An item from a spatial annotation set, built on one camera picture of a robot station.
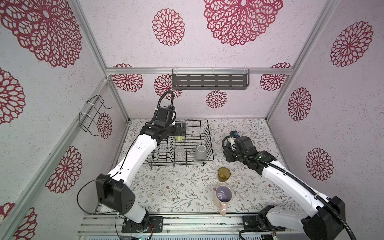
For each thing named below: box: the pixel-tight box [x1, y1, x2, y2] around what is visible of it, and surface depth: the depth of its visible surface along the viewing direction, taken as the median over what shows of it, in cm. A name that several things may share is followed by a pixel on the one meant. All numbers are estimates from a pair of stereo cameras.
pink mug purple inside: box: [215, 185, 233, 216], surface depth 76 cm
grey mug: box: [194, 144, 207, 161], surface depth 90 cm
